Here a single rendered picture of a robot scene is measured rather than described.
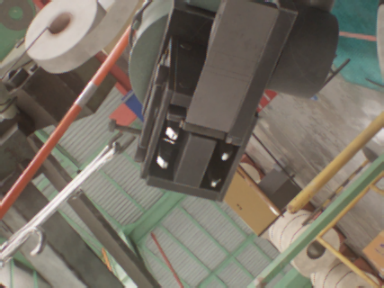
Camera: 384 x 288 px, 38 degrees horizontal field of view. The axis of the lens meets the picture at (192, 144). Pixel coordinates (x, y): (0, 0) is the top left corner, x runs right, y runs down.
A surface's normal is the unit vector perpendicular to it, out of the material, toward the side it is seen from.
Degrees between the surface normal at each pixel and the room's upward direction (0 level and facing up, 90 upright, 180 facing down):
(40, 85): 123
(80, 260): 139
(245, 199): 90
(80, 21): 90
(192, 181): 65
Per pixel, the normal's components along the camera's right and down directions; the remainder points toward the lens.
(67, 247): 0.74, -0.35
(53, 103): 0.65, -0.15
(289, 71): -0.02, 0.62
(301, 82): -0.09, 0.80
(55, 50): -0.43, -0.48
